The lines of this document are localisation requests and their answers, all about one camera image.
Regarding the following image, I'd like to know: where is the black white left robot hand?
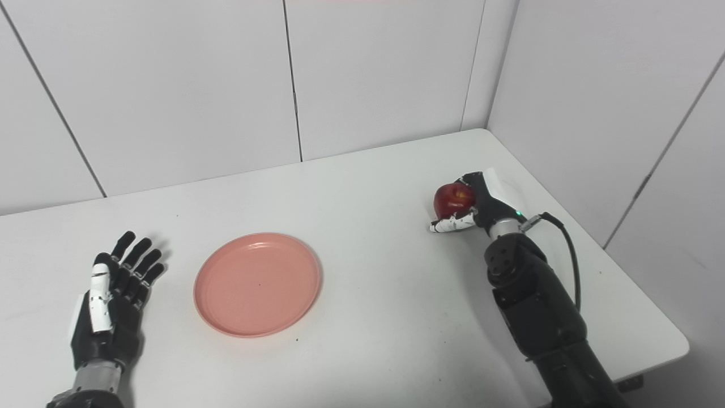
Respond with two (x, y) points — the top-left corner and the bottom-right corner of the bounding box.
(69, 231), (166, 372)

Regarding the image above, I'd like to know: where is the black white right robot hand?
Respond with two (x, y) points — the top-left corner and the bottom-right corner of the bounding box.
(429, 168), (527, 234)

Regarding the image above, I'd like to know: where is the red apple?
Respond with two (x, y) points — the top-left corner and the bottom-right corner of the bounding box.
(433, 182), (476, 220)

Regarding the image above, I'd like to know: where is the pink plate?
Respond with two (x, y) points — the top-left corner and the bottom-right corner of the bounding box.
(193, 232), (322, 339)

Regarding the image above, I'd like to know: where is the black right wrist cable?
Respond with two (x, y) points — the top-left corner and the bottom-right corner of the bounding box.
(520, 212), (582, 312)

